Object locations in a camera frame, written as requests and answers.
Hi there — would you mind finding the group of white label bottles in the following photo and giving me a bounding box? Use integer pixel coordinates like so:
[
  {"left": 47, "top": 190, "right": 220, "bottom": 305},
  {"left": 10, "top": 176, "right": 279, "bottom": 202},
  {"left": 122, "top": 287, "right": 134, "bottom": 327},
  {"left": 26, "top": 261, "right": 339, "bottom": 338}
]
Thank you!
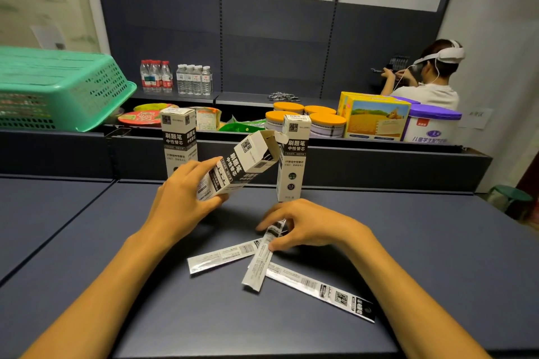
[{"left": 175, "top": 64, "right": 214, "bottom": 96}]

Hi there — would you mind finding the group of red label bottles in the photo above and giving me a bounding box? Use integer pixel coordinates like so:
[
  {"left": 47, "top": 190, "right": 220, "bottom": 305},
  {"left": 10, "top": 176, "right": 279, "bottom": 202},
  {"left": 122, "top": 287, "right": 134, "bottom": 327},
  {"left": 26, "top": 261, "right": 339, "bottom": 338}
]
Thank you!
[{"left": 140, "top": 59, "right": 173, "bottom": 93}]

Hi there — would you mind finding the yellow lid noodle bowl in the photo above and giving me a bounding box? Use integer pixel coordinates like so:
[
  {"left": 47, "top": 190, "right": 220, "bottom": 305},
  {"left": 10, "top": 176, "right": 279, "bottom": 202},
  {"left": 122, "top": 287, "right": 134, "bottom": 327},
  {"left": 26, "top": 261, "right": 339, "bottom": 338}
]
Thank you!
[{"left": 133, "top": 103, "right": 180, "bottom": 114}]

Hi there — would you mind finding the person's right hand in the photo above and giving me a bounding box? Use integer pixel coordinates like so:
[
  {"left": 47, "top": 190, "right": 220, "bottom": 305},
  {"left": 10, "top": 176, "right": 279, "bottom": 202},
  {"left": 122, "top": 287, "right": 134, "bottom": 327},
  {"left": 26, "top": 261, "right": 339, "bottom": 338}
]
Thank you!
[{"left": 255, "top": 198, "right": 376, "bottom": 252}]

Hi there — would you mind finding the dark blue shelf tray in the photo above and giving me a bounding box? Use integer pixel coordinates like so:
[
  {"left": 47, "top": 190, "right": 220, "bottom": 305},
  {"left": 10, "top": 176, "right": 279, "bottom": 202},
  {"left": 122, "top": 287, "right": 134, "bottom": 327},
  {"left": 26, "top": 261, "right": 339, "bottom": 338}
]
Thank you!
[{"left": 0, "top": 89, "right": 493, "bottom": 194}]

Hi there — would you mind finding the white paper wall label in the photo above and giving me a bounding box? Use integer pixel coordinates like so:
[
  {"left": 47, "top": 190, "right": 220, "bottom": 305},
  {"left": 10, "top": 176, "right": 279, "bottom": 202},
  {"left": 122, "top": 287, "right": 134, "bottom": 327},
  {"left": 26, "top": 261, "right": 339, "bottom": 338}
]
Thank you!
[{"left": 458, "top": 108, "right": 494, "bottom": 130}]

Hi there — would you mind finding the person's left hand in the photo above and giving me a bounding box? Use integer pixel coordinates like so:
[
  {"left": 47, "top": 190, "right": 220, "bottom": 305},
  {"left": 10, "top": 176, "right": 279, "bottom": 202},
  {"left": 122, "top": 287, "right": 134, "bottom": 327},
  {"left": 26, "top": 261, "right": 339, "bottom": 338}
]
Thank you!
[{"left": 143, "top": 156, "right": 230, "bottom": 248}]

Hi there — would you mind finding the black hook rack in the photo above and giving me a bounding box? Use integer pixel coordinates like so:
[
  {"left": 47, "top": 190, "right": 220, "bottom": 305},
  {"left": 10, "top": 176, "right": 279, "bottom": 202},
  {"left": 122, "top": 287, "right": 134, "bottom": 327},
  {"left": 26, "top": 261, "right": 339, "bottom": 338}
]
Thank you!
[{"left": 371, "top": 55, "right": 411, "bottom": 77}]

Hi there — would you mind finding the white pen refill packet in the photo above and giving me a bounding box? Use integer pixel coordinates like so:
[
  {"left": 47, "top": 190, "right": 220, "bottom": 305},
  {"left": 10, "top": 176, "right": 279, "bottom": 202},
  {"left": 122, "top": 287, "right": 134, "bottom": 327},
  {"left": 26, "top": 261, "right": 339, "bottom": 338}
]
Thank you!
[
  {"left": 187, "top": 238, "right": 264, "bottom": 275},
  {"left": 241, "top": 220, "right": 288, "bottom": 293}
]

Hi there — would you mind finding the dark blue shelving back panel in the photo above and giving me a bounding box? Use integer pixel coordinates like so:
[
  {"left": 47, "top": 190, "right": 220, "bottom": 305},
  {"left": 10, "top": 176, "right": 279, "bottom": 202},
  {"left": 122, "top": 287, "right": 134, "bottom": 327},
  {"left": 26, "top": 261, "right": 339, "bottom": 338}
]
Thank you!
[{"left": 90, "top": 0, "right": 462, "bottom": 108}]

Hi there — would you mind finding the green snack packet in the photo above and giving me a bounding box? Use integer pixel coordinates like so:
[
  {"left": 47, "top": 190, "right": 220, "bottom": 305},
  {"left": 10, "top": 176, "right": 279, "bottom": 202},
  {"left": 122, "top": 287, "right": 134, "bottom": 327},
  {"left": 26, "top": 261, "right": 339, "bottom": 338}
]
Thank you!
[{"left": 218, "top": 118, "right": 267, "bottom": 133}]

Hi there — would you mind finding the person's right forearm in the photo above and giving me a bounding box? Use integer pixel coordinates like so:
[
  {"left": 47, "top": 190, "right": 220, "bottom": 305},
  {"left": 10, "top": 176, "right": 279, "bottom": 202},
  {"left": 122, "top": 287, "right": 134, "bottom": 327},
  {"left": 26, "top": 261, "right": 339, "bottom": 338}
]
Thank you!
[{"left": 340, "top": 224, "right": 492, "bottom": 359}]

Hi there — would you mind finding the yellow picture carton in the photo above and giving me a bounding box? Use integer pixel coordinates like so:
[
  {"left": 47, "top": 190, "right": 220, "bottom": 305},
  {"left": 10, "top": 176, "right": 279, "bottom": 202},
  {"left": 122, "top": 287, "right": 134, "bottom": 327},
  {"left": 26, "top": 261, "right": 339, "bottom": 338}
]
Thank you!
[
  {"left": 338, "top": 91, "right": 394, "bottom": 119},
  {"left": 344, "top": 96, "right": 412, "bottom": 142}
]

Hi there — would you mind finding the white black refill box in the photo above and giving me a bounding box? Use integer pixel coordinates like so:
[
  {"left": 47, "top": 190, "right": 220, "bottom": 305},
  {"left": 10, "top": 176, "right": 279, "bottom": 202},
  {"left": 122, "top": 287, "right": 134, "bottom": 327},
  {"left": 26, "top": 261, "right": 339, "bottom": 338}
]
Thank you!
[
  {"left": 159, "top": 107, "right": 198, "bottom": 178},
  {"left": 196, "top": 130, "right": 283, "bottom": 202},
  {"left": 276, "top": 114, "right": 312, "bottom": 203}
]

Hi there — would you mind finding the white headset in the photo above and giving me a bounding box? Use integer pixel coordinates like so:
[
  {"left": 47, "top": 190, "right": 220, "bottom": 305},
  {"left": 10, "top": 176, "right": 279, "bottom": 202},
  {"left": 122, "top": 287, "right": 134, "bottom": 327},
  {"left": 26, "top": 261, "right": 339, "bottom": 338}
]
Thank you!
[{"left": 412, "top": 40, "right": 466, "bottom": 67}]

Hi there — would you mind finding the white paper sheet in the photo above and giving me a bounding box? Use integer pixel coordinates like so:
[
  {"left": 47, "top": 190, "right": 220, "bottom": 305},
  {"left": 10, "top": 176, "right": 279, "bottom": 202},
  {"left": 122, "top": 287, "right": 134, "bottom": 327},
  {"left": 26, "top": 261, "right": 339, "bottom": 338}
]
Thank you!
[{"left": 31, "top": 25, "right": 67, "bottom": 51}]

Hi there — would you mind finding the green stool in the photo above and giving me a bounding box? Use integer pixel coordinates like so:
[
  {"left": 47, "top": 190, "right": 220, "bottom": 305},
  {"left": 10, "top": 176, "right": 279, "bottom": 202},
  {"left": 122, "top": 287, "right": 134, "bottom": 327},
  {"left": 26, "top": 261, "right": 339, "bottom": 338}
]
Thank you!
[{"left": 488, "top": 185, "right": 535, "bottom": 221}]

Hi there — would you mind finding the white snack packet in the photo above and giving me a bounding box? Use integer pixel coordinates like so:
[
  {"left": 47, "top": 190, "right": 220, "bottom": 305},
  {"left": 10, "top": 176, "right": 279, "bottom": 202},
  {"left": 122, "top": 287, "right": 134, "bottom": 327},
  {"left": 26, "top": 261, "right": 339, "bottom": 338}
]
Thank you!
[{"left": 195, "top": 107, "right": 222, "bottom": 132}]

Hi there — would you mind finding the green plastic basket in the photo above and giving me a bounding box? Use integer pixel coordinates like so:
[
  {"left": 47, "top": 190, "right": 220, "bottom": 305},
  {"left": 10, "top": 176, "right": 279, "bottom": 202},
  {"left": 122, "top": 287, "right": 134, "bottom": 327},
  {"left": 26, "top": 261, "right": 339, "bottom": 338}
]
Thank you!
[{"left": 0, "top": 46, "right": 137, "bottom": 132}]

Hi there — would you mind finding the person's left forearm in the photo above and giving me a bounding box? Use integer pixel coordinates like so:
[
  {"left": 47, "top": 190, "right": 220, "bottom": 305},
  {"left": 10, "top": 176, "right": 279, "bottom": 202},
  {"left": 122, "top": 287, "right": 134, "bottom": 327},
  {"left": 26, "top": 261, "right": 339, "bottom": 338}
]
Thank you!
[{"left": 21, "top": 226, "right": 169, "bottom": 359}]

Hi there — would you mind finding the black-ended pen refill packet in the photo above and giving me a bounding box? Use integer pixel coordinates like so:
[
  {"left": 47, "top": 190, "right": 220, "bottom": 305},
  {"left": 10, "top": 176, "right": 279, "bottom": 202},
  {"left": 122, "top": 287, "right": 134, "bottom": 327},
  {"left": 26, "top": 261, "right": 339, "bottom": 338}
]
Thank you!
[{"left": 264, "top": 263, "right": 376, "bottom": 324}]

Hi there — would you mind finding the closed white black refill box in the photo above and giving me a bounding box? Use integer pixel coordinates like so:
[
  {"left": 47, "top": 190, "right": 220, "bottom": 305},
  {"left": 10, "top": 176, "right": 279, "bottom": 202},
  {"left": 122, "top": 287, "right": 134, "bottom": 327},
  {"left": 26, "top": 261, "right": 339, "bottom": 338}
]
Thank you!
[
  {"left": 276, "top": 114, "right": 312, "bottom": 203},
  {"left": 159, "top": 107, "right": 198, "bottom": 178}
]

